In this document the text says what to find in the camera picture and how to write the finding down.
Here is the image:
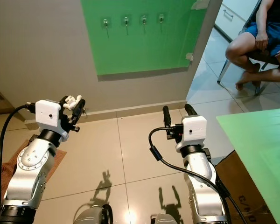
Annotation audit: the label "keys with white figurine keychain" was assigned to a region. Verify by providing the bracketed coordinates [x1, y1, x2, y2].
[64, 95, 83, 112]

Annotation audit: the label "barefoot person in blue shorts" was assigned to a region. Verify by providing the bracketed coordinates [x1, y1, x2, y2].
[225, 0, 280, 91]

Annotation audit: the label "green table board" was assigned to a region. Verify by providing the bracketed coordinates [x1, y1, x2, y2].
[216, 107, 280, 224]

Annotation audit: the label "robot right leg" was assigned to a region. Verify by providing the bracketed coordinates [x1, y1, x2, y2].
[152, 214, 178, 224]

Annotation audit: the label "brown printed cardboard box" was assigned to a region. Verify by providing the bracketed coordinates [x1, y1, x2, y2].
[215, 149, 277, 224]

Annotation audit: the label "metal chair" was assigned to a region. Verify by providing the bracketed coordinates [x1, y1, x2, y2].
[217, 0, 280, 97]

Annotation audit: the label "white drawer cabinet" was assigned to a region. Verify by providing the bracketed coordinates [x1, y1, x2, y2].
[214, 0, 262, 43]

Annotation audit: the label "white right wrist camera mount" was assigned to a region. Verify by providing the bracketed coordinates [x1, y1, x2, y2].
[175, 115, 208, 153]

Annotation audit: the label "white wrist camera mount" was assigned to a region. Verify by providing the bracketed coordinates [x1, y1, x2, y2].
[175, 115, 208, 153]
[35, 99, 67, 141]

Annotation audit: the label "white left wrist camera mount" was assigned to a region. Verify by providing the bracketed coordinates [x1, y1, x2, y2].
[35, 99, 67, 141]

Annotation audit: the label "green wall board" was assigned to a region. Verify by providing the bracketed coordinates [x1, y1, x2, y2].
[81, 0, 209, 76]

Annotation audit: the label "metal wall hook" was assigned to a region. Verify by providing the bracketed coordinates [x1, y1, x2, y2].
[101, 18, 112, 39]
[121, 16, 132, 37]
[157, 14, 167, 34]
[139, 15, 149, 35]

